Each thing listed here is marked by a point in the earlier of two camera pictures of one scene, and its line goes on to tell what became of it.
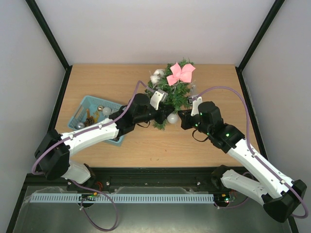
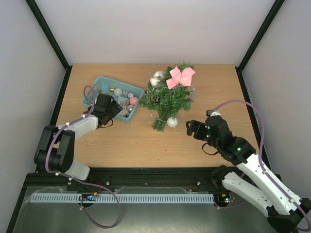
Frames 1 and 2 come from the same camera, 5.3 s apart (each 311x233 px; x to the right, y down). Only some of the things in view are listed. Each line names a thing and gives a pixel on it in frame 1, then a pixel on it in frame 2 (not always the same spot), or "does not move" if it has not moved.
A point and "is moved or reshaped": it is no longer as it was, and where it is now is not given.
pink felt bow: (185, 74) is moved or reshaped
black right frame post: (239, 68) does not move
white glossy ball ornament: (173, 118) is moved or reshaped
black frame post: (52, 39) does not move
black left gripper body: (159, 118) → (116, 109)
